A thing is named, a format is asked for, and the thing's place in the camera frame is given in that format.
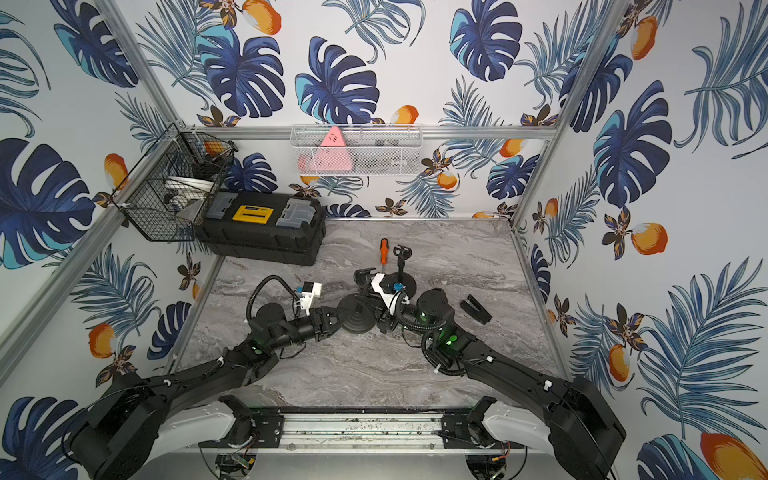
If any clear mesh wall tray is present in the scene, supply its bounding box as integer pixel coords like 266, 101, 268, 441
290, 124, 423, 176

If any black round base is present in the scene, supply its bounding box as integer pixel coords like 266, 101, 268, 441
381, 272, 417, 298
336, 295, 377, 334

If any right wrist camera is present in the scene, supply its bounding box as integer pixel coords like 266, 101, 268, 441
371, 273, 405, 316

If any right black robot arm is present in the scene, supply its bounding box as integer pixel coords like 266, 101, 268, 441
366, 289, 626, 479

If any aluminium front rail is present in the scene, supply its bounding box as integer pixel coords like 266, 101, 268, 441
116, 410, 607, 455

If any black plastic toolbox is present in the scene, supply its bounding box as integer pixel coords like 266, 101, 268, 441
195, 191, 326, 266

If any orange handled screwdriver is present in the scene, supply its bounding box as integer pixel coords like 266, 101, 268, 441
379, 238, 390, 267

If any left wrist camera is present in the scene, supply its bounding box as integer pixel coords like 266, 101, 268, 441
297, 282, 322, 315

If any black wire basket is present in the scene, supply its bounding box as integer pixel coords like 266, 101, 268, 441
110, 124, 237, 243

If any black stand pole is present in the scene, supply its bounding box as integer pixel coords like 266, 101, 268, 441
393, 245, 412, 283
353, 267, 376, 298

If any black clip piece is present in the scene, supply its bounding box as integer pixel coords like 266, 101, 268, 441
460, 294, 493, 325

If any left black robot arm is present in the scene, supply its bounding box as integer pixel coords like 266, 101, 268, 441
62, 303, 343, 479

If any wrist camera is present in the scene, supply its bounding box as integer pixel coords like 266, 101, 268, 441
371, 273, 405, 316
297, 282, 322, 315

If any pink triangle card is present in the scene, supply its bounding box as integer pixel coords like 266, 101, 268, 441
308, 126, 354, 174

